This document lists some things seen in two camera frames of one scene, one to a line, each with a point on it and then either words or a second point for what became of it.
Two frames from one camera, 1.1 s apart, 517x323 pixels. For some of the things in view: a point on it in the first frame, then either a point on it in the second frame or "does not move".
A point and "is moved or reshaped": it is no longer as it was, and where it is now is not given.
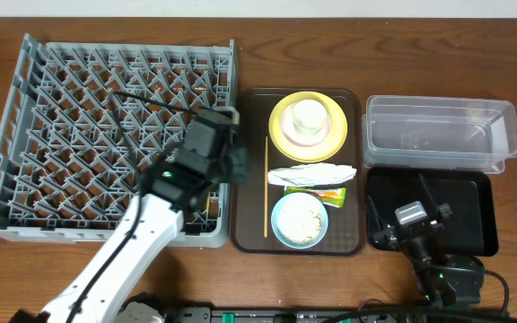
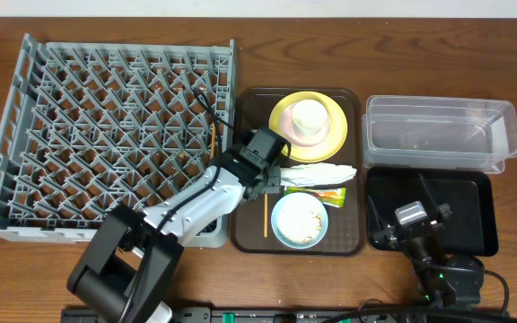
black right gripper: (379, 232) does not move
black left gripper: (236, 163) to (268, 179)
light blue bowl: (299, 221) does not move
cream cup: (310, 117) does not move
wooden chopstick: (207, 203) is moved or reshaped
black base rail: (348, 315) does not move
